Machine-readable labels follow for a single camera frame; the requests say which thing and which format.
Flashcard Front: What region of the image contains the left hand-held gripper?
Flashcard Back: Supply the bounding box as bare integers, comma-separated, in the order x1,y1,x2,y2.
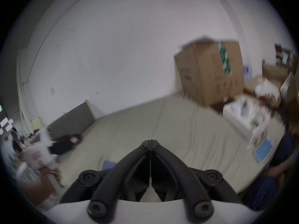
16,127,83,189

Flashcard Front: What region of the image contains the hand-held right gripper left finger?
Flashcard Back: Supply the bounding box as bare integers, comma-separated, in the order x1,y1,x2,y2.
59,140,151,219

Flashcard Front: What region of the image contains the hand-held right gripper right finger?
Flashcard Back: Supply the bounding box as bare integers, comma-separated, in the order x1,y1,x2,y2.
151,140,242,219

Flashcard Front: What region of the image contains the person's left hand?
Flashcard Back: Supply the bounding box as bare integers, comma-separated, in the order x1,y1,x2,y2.
22,166,62,207

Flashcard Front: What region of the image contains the dark blue shirt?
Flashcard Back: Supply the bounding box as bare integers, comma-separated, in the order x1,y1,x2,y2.
102,160,118,171

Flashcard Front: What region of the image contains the grey padded headboard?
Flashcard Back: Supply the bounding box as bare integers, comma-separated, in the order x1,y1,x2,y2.
47,100,95,140

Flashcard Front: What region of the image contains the bed with beige sheet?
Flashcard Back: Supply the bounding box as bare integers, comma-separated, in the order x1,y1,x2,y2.
47,93,286,206

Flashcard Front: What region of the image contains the flat pale blue box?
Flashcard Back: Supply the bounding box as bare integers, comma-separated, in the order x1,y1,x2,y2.
253,137,275,164

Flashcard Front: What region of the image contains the white printed box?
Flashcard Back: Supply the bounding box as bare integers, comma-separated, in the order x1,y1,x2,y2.
223,94,262,128

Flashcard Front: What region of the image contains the large brown cardboard carton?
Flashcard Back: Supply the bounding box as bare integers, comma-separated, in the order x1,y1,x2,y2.
174,37,245,106

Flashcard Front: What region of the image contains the open brown carton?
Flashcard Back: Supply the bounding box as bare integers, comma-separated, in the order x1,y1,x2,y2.
244,77,282,102

